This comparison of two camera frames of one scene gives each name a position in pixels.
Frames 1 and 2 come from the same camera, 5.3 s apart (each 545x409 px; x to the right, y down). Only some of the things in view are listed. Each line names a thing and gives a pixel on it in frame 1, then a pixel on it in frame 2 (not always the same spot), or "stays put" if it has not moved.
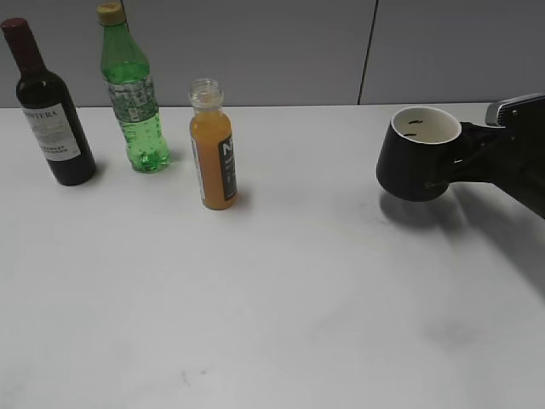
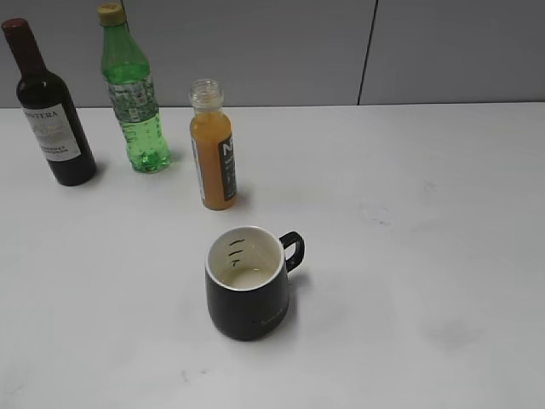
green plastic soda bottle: x=126 y=72 stays put
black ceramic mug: x=415 y=161 -> x=246 y=279
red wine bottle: x=49 y=112 stays put
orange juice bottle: x=212 y=141 stays put
